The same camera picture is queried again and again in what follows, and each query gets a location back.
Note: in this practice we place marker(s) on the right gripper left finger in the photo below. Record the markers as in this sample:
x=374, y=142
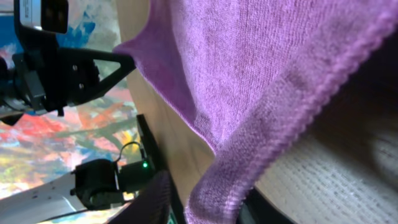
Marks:
x=152, y=206

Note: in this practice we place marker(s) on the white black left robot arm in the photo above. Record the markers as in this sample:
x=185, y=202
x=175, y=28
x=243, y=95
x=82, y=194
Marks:
x=96, y=185

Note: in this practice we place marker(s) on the purple microfiber cloth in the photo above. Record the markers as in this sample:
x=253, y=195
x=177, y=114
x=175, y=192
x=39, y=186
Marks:
x=249, y=76

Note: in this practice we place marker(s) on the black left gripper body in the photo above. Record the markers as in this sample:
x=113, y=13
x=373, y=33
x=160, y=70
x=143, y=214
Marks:
x=39, y=84

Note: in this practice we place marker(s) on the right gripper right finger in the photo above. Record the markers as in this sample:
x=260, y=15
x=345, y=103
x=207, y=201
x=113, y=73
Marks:
x=257, y=210

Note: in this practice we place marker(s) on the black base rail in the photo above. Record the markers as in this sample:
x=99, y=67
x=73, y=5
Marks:
x=159, y=163

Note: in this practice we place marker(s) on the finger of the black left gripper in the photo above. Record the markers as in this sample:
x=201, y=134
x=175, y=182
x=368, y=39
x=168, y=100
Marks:
x=81, y=76

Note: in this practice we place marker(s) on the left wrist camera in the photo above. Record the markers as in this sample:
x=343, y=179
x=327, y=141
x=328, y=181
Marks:
x=43, y=15

